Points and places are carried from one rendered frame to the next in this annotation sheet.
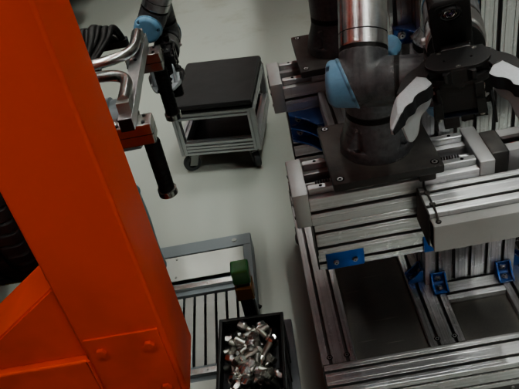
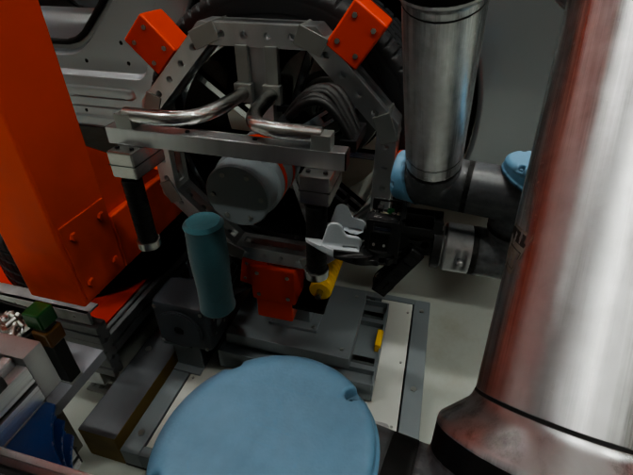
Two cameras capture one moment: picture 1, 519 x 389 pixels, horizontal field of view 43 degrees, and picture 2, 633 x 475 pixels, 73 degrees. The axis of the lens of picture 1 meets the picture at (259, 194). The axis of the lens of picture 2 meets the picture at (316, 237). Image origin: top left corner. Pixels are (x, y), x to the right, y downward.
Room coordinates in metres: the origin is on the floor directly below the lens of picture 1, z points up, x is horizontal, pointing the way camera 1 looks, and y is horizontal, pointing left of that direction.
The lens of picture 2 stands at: (1.67, -0.40, 1.24)
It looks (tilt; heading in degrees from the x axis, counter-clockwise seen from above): 35 degrees down; 102
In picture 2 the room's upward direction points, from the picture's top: straight up
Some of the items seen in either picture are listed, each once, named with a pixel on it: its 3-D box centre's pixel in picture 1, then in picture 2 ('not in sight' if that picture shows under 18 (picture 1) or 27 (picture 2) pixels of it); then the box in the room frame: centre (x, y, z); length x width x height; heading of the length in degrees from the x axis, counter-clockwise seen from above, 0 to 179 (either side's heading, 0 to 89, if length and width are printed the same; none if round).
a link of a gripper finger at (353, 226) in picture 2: (154, 79); (340, 220); (1.59, 0.21, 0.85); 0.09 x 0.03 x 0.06; 168
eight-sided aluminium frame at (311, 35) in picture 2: not in sight; (269, 158); (1.39, 0.43, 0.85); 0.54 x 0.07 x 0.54; 176
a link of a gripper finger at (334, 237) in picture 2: (174, 74); (332, 237); (1.58, 0.15, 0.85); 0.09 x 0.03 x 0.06; 6
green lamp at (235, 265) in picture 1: (240, 272); (40, 315); (1.02, 0.08, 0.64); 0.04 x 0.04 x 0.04; 86
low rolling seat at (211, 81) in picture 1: (223, 113); not in sight; (2.53, 0.08, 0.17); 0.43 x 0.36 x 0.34; 167
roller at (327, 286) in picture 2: not in sight; (331, 262); (1.52, 0.52, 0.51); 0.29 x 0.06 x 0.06; 86
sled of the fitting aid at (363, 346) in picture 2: not in sight; (308, 333); (1.44, 0.59, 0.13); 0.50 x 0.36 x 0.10; 176
